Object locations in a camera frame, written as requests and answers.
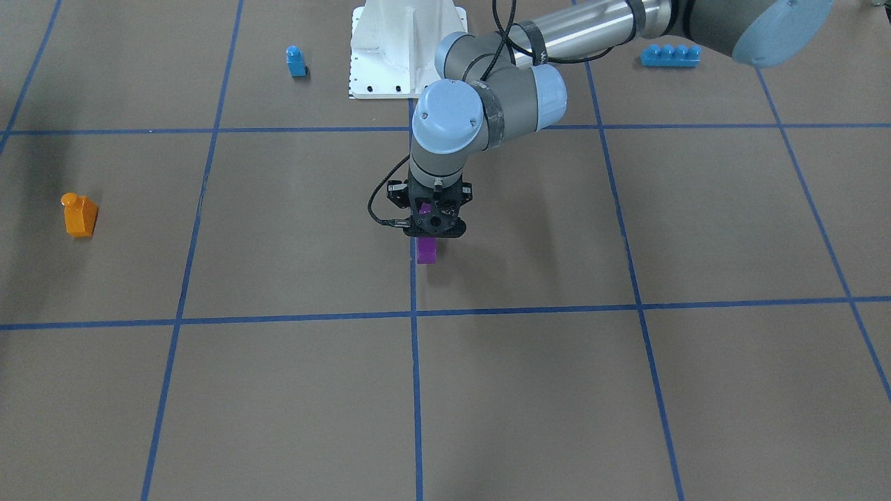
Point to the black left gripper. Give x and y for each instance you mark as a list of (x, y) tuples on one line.
[(397, 195)]

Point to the purple trapezoid block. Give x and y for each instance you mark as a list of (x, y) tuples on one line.
[(426, 250)]

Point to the orange trapezoid block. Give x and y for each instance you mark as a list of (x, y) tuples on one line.
[(80, 215)]

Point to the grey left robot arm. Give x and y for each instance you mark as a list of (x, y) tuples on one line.
[(507, 84)]

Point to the small blue toy block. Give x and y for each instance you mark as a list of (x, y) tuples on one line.
[(295, 62)]

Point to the long blue toy brick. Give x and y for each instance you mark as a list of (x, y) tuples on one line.
[(671, 56)]

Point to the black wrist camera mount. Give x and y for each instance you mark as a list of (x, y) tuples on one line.
[(436, 218)]

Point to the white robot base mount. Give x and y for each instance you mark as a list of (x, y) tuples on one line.
[(393, 46)]

